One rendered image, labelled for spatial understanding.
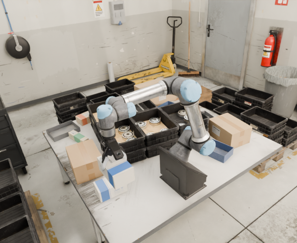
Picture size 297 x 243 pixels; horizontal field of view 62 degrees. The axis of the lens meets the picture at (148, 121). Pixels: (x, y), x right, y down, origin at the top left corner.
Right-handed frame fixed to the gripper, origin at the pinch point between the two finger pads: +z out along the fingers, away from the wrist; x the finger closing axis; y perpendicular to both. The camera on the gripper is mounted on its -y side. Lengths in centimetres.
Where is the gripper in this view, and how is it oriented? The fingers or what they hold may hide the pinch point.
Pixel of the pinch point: (115, 166)
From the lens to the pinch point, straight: 138.3
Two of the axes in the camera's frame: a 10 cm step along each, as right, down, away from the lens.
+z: 0.6, 8.6, 5.0
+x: -8.2, 3.3, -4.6
